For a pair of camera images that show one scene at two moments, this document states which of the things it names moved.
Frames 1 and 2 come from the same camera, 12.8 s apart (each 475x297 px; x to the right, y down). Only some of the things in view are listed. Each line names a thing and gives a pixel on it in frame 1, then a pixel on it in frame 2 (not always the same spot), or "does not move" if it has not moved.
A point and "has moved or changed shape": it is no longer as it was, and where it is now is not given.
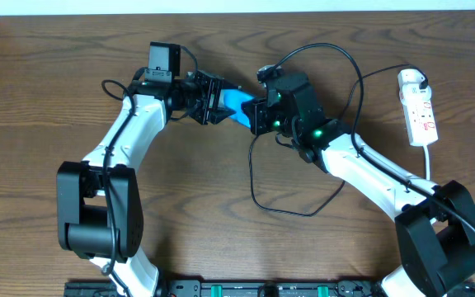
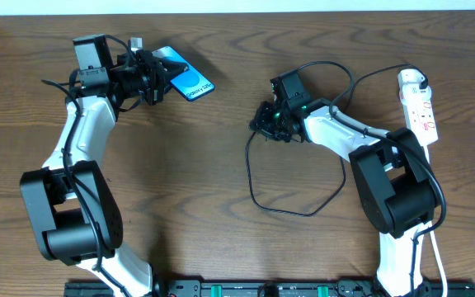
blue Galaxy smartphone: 232,99 has moved or changed shape
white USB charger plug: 411,76 does not move
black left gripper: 209,97 → 155,77
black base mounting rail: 237,289 does not move
